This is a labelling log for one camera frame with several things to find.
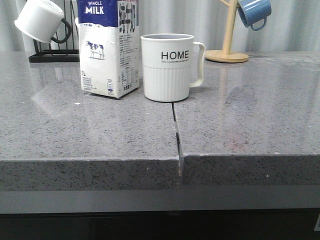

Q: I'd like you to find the white HOME mug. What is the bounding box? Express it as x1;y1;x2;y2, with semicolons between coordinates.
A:
140;33;206;103

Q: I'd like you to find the white blue milk carton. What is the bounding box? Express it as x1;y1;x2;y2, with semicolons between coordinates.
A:
77;0;140;99

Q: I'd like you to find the wooden mug tree stand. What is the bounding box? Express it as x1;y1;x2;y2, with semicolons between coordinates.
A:
205;0;249;64

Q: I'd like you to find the blue enamel mug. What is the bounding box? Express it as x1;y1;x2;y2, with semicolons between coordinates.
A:
237;0;272;31

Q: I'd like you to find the black wire mug rack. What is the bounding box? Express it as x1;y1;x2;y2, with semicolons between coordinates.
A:
28;0;80;63

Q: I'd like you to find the white mug black handle left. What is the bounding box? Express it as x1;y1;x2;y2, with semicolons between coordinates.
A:
14;0;72;44

